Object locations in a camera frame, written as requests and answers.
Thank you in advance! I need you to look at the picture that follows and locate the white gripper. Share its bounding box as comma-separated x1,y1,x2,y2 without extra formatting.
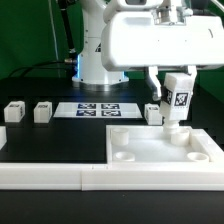
101,13,224,101

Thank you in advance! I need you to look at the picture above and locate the white square table top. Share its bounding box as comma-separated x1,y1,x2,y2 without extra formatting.
106,125,224,164

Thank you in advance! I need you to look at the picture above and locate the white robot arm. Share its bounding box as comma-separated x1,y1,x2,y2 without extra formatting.
57,0,224,101

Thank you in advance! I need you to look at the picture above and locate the white marker sheet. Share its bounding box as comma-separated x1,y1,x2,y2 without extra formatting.
54,102,142,119

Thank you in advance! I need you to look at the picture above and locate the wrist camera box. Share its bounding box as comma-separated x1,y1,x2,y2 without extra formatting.
103,0,161,24

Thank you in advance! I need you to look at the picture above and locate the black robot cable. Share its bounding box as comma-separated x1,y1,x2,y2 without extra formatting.
7,0,78,78

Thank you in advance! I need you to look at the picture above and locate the white hanging cable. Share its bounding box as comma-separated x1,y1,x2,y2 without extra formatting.
47,0,62,78

